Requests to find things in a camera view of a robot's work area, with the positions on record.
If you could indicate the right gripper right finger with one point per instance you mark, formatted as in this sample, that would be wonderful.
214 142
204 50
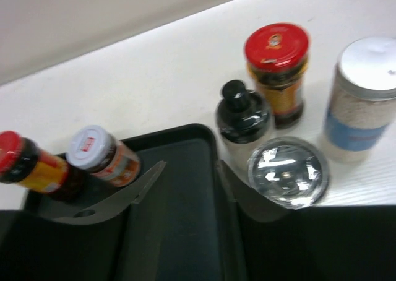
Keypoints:
253 204

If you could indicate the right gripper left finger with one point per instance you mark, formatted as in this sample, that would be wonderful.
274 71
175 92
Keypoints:
123 197

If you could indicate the white lid sauce jar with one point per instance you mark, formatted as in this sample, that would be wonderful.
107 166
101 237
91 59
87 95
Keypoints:
96 151

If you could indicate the red lid sauce jar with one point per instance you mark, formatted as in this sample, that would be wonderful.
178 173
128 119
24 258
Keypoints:
24 163

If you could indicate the red lid chili jar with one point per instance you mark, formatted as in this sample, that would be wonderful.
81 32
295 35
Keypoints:
277 58

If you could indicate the black cap seasoning bottle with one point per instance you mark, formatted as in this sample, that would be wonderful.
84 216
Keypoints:
244 120

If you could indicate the clear lid spice jar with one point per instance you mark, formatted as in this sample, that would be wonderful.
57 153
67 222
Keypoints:
289 172

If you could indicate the black plastic tray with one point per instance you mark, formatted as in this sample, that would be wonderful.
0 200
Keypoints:
183 226

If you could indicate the right silver lid salt canister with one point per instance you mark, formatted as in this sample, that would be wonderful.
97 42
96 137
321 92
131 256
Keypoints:
362 101

